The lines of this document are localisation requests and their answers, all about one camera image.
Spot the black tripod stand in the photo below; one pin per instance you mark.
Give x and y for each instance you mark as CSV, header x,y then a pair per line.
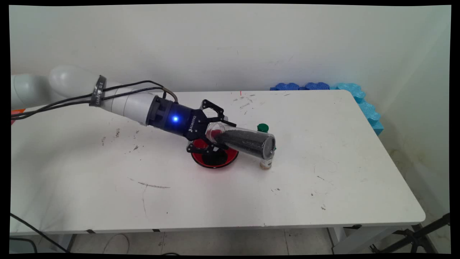
x,y
417,235

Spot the green-capped spice bottle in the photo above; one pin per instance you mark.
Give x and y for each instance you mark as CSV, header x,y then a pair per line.
x,y
262,127
266,164

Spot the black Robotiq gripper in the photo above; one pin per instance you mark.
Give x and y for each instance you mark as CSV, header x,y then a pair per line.
x,y
176,120

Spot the light blue foam mat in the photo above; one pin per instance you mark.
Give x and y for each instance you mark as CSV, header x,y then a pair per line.
x,y
363,102

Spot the red bowl with black rim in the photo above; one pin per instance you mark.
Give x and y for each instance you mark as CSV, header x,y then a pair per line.
x,y
231,156

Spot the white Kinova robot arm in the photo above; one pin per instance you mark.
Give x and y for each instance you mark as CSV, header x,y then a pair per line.
x,y
129,104

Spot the dark blue foam piece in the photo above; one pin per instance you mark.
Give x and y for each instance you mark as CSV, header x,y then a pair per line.
x,y
285,86
317,86

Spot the clear jar of black granules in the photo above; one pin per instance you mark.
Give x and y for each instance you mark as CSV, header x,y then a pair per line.
x,y
248,142

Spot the orange object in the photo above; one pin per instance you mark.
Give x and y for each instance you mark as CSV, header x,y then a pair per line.
x,y
17,112

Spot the white table leg frame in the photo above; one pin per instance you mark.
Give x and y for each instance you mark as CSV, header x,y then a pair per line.
x,y
359,239

